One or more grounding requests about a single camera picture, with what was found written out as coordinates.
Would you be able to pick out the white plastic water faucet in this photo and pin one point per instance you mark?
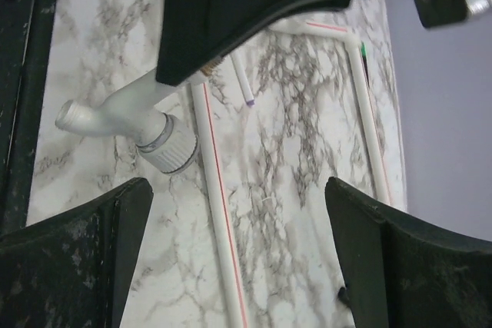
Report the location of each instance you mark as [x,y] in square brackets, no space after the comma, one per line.
[161,139]

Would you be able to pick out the green cap black highlighter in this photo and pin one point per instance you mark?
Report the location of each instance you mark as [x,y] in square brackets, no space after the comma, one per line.
[365,64]

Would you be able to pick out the white pen purple tip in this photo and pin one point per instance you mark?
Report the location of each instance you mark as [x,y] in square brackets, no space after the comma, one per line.
[242,79]

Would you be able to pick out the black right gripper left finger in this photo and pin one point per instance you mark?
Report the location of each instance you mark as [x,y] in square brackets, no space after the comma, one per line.
[75,269]

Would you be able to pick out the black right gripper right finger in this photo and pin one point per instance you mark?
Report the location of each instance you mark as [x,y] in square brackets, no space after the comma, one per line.
[400,271]

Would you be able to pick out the white pipe frame with fittings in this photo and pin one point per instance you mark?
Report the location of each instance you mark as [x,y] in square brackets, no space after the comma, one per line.
[223,230]

